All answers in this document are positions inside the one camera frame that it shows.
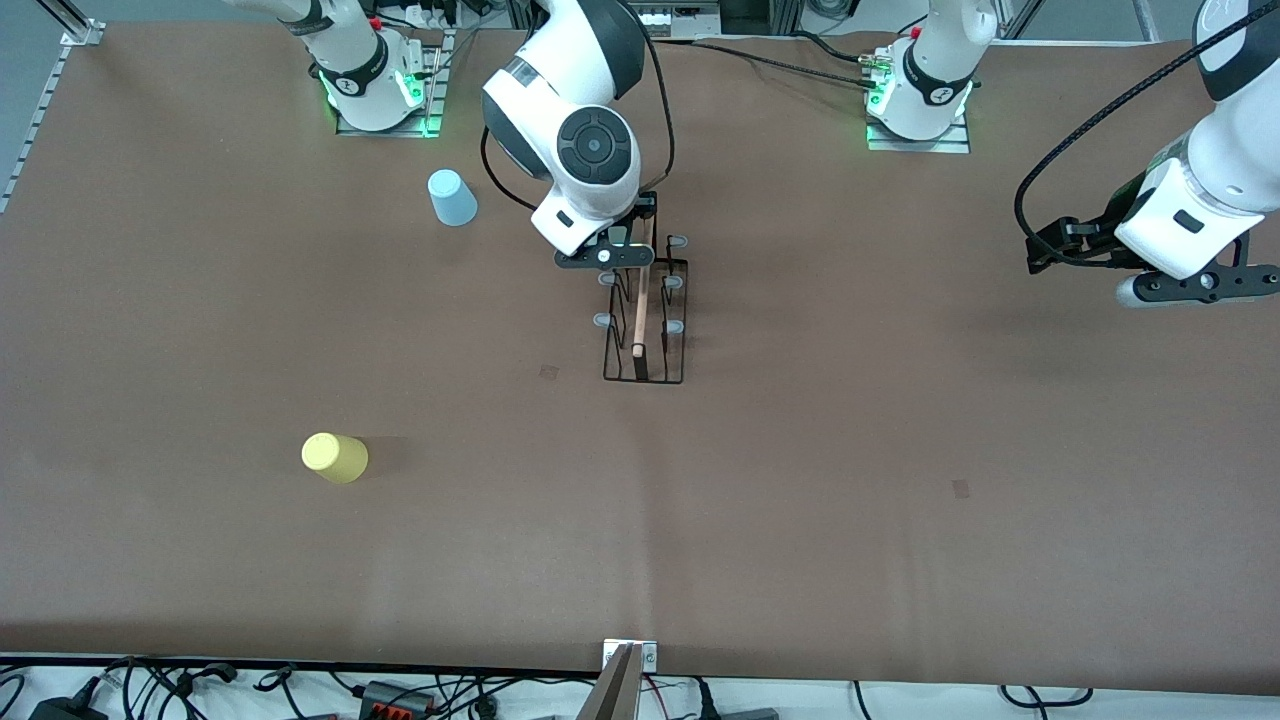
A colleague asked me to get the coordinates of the light blue cup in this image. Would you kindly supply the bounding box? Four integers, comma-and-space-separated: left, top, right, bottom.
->
427, 168, 479, 228

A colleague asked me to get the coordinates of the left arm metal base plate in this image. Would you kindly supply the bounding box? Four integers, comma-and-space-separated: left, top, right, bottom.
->
866, 40, 973, 154

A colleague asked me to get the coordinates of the yellow cup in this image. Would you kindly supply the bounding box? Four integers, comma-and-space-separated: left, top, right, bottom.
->
301, 432, 370, 486

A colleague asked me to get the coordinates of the brown table mat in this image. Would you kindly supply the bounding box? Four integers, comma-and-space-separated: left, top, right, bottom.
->
0, 20, 1280, 696

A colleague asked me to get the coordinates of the silver clamp bracket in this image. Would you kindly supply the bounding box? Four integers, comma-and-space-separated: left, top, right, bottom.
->
602, 639, 659, 673

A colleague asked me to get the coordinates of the grey metal post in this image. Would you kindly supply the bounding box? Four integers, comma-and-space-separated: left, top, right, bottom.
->
578, 643, 643, 720

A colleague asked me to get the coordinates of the aluminium frame rail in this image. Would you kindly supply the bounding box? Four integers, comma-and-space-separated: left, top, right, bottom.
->
0, 0, 106, 216

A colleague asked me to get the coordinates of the black orange connector box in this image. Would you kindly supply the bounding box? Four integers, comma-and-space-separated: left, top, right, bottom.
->
358, 680, 438, 718

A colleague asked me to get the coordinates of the thin black cable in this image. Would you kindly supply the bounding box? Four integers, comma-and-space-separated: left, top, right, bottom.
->
692, 38, 879, 91

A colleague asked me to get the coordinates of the black power adapter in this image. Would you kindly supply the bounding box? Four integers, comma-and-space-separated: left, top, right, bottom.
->
28, 697, 109, 720

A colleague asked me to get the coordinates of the black wire cup holder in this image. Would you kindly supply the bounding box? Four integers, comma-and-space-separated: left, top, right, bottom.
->
593, 235, 691, 386

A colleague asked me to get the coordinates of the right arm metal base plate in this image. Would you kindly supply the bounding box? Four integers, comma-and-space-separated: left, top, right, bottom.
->
335, 28, 448, 138

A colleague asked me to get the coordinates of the thick black cable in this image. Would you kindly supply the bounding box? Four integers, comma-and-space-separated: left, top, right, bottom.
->
790, 30, 881, 66

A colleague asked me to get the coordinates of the white power strip with plugs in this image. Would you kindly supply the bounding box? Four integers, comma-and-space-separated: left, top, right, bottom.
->
395, 0, 471, 31

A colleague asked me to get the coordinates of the black looped cable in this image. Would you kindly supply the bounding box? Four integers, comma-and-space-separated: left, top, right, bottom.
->
1000, 684, 1093, 707

